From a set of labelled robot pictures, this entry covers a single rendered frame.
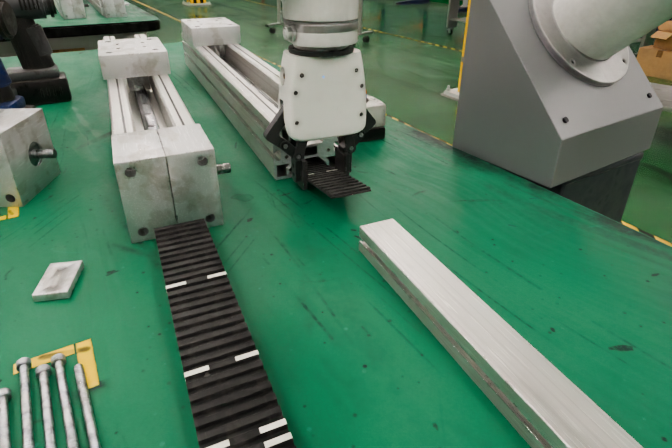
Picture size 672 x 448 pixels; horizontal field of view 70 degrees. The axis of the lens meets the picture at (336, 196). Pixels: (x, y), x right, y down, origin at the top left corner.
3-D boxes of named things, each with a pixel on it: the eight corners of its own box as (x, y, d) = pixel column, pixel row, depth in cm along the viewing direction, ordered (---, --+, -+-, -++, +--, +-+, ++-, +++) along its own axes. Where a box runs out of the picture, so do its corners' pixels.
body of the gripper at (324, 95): (289, 46, 49) (293, 147, 55) (376, 40, 53) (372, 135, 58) (268, 35, 55) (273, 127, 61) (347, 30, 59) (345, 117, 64)
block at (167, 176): (244, 220, 56) (236, 145, 52) (131, 244, 52) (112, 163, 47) (226, 189, 63) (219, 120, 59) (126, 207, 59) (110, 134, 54)
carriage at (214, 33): (242, 55, 113) (239, 25, 110) (195, 59, 109) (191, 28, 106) (227, 44, 126) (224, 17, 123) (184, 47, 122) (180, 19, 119)
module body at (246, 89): (340, 168, 69) (340, 112, 65) (274, 180, 66) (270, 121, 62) (221, 61, 134) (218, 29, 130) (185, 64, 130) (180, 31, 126)
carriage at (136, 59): (173, 89, 86) (167, 50, 83) (107, 96, 82) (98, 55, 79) (163, 70, 99) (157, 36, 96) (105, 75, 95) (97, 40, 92)
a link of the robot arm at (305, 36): (294, 25, 48) (295, 56, 50) (371, 21, 51) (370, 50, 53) (269, 16, 55) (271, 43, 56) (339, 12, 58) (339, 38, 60)
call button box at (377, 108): (385, 138, 80) (387, 102, 77) (332, 147, 77) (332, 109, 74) (363, 124, 87) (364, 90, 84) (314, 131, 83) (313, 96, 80)
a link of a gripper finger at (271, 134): (254, 117, 54) (275, 156, 58) (311, 84, 56) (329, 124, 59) (251, 114, 55) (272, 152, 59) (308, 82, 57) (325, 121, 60)
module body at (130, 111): (208, 192, 62) (200, 130, 59) (126, 207, 59) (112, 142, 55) (150, 67, 127) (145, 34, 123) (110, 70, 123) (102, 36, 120)
